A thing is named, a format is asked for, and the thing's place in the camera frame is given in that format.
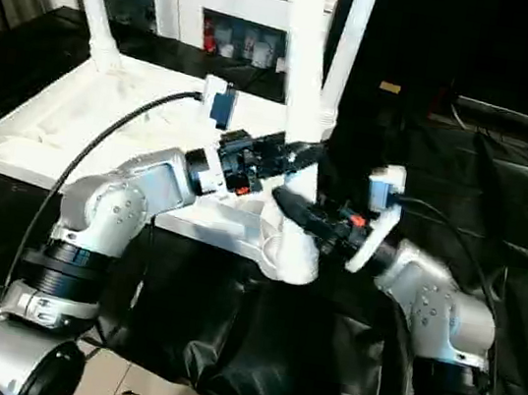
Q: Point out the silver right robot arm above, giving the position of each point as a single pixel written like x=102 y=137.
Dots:
x=436 y=313

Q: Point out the glossy black mat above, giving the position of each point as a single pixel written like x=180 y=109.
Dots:
x=252 y=345

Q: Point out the small red bottle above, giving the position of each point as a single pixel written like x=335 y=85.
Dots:
x=208 y=40

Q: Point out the white plastic table top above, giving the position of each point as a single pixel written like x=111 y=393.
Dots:
x=67 y=118

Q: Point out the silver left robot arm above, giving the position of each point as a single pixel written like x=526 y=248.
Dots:
x=107 y=214

